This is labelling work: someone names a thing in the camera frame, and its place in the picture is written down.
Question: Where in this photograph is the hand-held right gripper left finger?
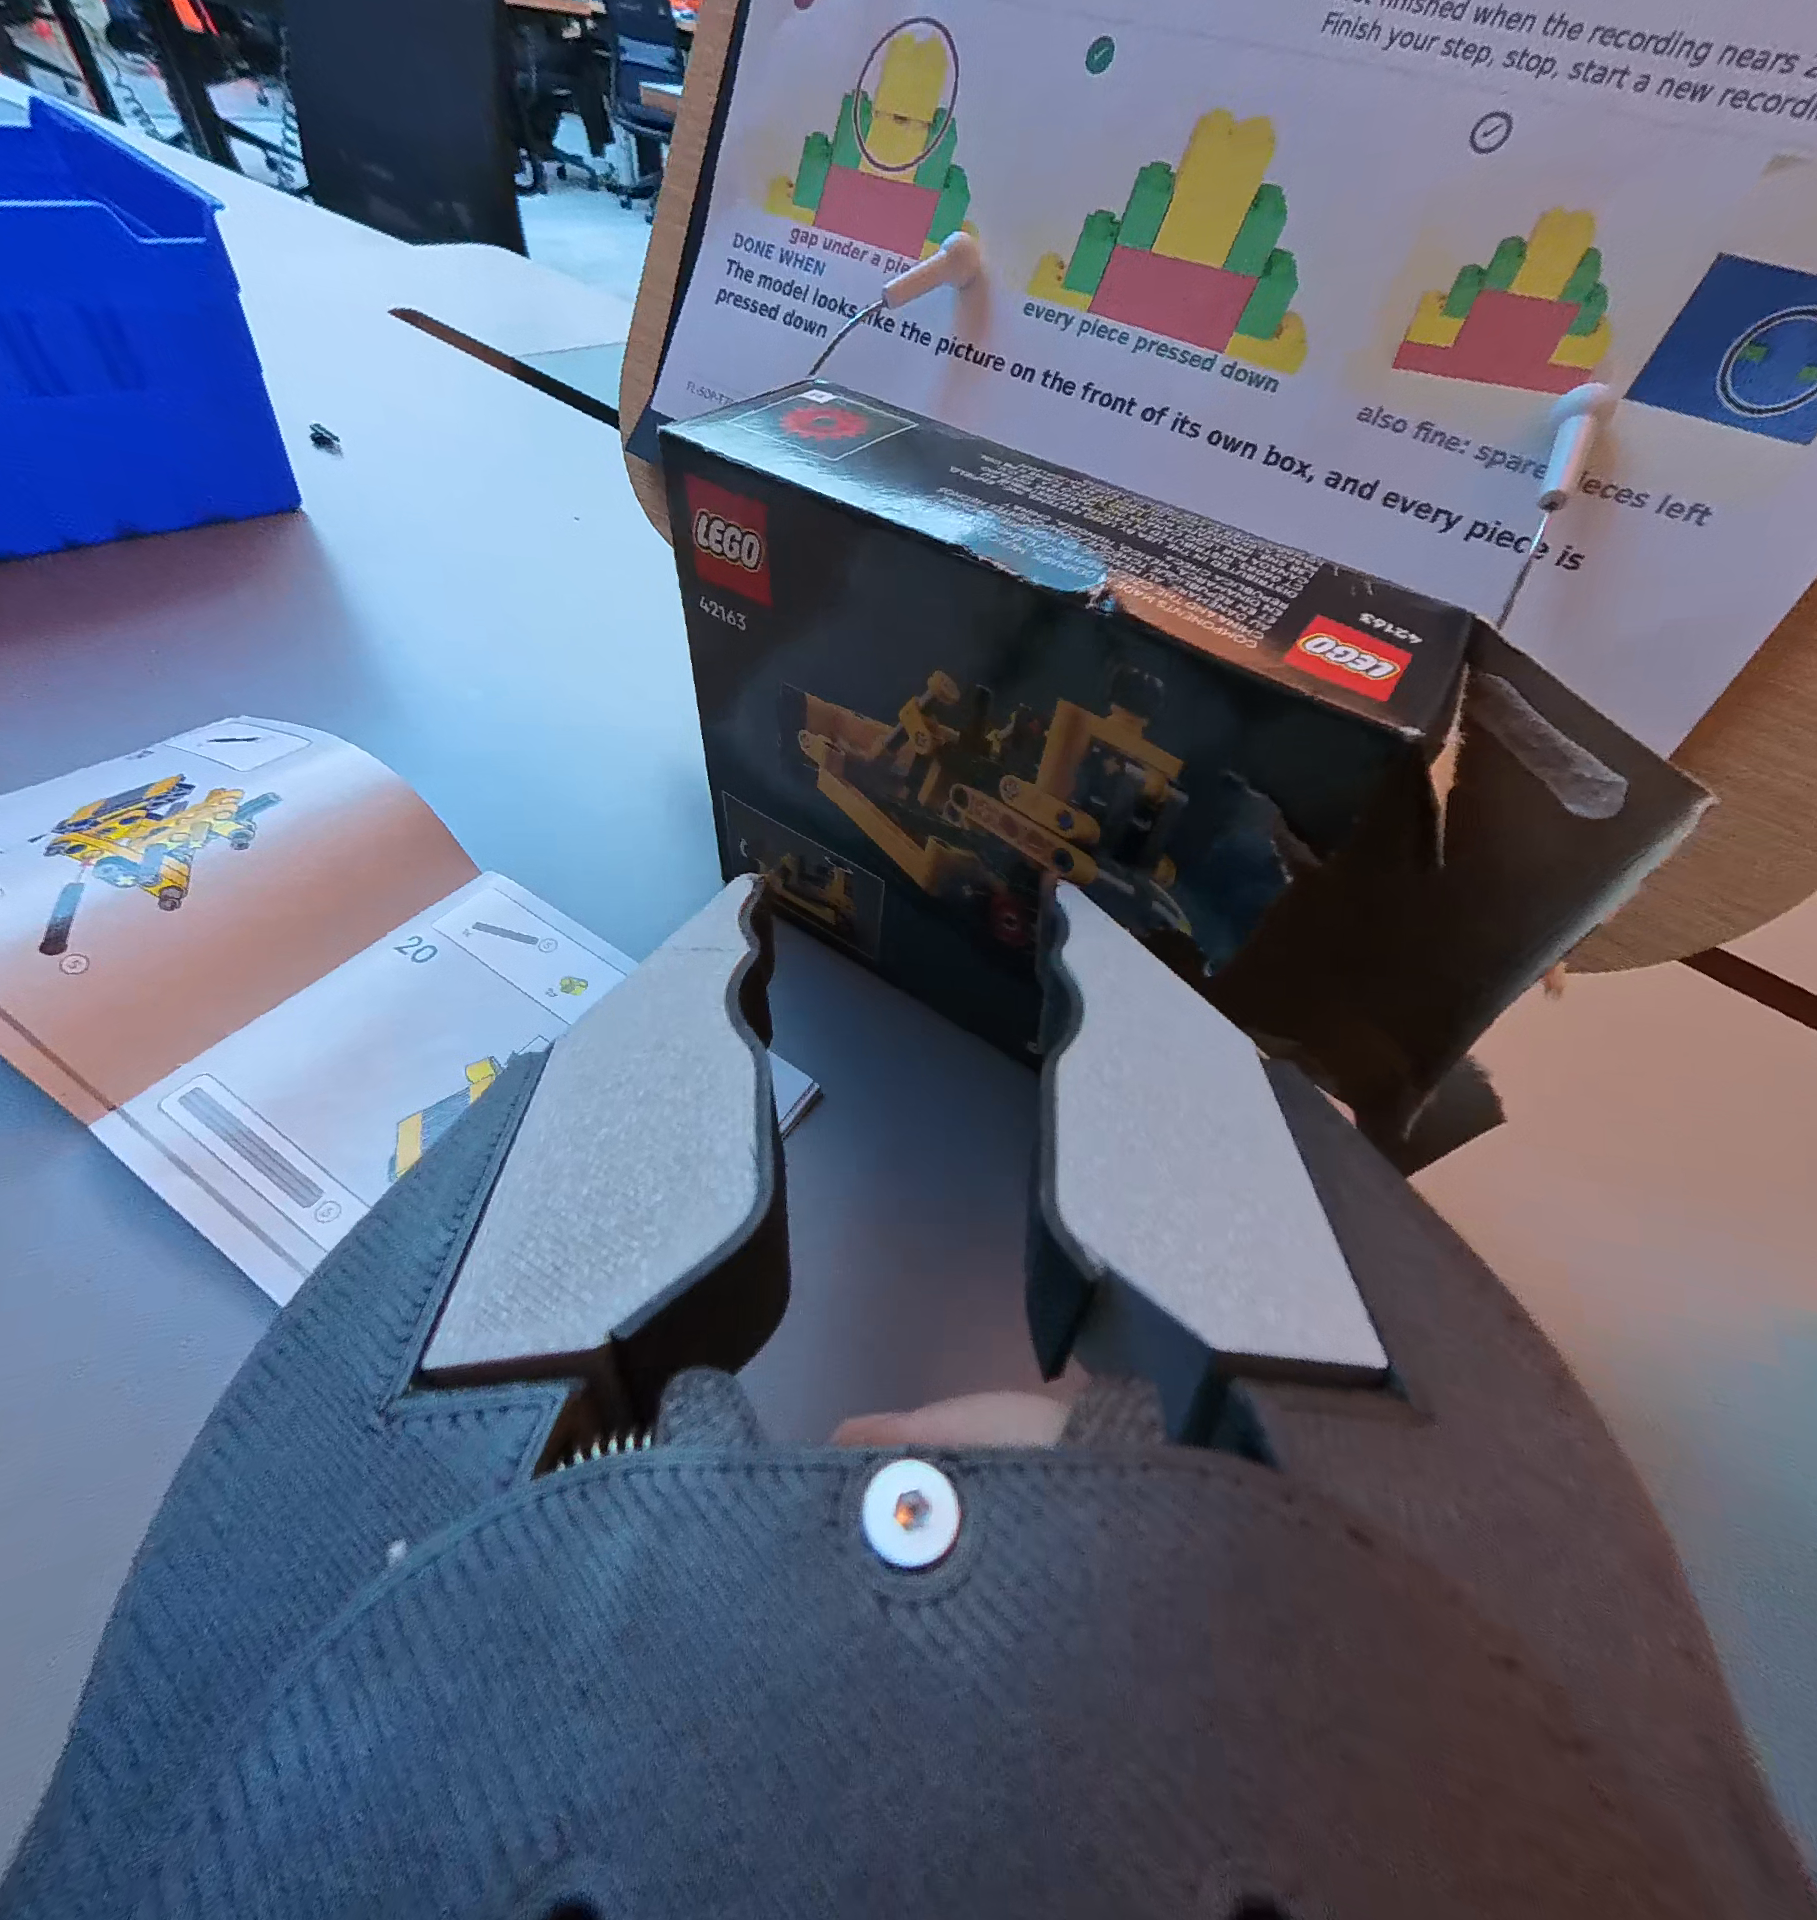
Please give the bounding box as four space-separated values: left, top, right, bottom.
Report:
417 873 794 1429

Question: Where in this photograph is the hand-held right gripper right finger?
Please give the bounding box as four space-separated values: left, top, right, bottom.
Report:
1022 880 1393 1444

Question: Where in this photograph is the black lego set box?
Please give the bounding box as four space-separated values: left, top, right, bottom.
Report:
655 381 1713 1179

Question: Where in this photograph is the lego instruction booklet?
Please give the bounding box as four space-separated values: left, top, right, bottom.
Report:
0 716 823 1306

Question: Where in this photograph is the wooden document stand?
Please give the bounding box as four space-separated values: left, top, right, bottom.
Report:
617 0 1817 978

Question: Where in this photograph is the white page holder peg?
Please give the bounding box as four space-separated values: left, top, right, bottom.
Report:
1492 381 1618 633
810 228 982 384

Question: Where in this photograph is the blue storage bin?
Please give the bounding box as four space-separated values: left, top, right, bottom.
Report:
0 67 302 570

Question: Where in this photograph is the printed instruction sheet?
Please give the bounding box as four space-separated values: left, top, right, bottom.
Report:
651 0 1817 760

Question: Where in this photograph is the black cabinet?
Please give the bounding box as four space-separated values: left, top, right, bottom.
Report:
281 0 530 258

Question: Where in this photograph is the black office chair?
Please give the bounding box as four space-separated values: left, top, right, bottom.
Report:
603 0 692 215

